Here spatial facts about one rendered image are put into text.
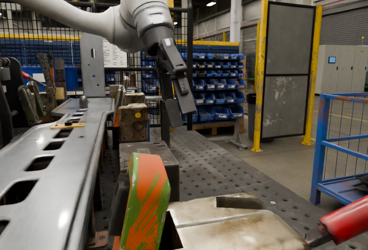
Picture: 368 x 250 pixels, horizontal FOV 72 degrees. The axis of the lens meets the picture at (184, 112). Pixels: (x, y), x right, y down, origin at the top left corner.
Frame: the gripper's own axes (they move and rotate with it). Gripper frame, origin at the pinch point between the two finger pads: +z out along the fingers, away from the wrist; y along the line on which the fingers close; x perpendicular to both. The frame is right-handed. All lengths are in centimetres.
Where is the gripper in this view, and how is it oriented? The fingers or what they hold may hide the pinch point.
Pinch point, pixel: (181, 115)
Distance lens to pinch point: 56.6
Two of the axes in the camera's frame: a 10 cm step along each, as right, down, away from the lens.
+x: 9.4, -2.3, 2.5
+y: 1.9, -2.6, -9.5
